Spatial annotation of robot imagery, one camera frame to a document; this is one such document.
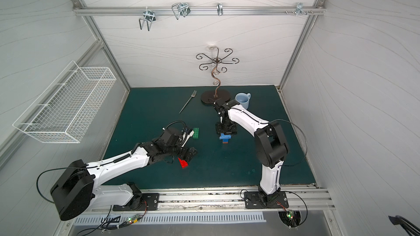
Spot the red long lego brick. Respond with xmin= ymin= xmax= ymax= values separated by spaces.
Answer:
xmin=178 ymin=158 xmax=188 ymax=169

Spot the light blue long lego brick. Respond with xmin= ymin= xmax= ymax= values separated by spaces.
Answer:
xmin=219 ymin=133 xmax=231 ymax=140

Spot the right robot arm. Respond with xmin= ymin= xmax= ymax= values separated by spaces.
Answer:
xmin=213 ymin=99 xmax=305 ymax=208

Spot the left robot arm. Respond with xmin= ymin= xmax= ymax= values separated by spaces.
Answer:
xmin=50 ymin=127 xmax=198 ymax=221

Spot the green long lego brick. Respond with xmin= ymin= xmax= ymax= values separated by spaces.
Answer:
xmin=193 ymin=128 xmax=199 ymax=139

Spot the light blue mug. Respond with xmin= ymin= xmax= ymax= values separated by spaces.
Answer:
xmin=235 ymin=93 xmax=251 ymax=109

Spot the green table mat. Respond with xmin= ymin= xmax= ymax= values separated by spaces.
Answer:
xmin=105 ymin=85 xmax=315 ymax=189

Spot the silver metal fork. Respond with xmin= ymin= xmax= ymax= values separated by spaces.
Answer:
xmin=178 ymin=90 xmax=197 ymax=115

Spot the brown metal mug tree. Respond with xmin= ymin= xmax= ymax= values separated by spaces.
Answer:
xmin=196 ymin=46 xmax=240 ymax=105

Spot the white vent strip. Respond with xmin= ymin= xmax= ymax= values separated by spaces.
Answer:
xmin=73 ymin=212 xmax=266 ymax=226

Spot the small metal hook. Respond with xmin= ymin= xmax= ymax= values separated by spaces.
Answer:
xmin=217 ymin=3 xmax=223 ymax=16

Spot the metal double hook middle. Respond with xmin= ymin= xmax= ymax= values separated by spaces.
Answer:
xmin=171 ymin=2 xmax=191 ymax=20

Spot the metal double hook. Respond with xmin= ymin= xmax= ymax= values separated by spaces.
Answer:
xmin=171 ymin=2 xmax=191 ymax=20
xmin=139 ymin=9 xmax=156 ymax=31

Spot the metal double hook left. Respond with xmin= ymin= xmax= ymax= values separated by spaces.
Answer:
xmin=139 ymin=9 xmax=156 ymax=31

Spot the metal hook right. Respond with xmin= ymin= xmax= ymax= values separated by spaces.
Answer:
xmin=284 ymin=3 xmax=313 ymax=16

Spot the black stand corner object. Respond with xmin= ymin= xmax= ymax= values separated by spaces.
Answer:
xmin=388 ymin=215 xmax=420 ymax=236

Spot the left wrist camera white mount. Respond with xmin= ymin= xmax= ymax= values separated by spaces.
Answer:
xmin=182 ymin=129 xmax=194 ymax=147

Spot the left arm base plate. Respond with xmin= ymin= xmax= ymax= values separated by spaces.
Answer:
xmin=112 ymin=193 xmax=159 ymax=212

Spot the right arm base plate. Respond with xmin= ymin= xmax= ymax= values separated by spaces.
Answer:
xmin=244 ymin=191 xmax=289 ymax=209

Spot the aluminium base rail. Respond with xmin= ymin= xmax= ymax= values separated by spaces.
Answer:
xmin=65 ymin=186 xmax=336 ymax=215

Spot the white wire basket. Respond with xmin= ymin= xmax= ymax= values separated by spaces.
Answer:
xmin=13 ymin=61 xmax=117 ymax=144

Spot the aluminium top rail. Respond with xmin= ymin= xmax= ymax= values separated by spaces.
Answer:
xmin=73 ymin=5 xmax=327 ymax=17

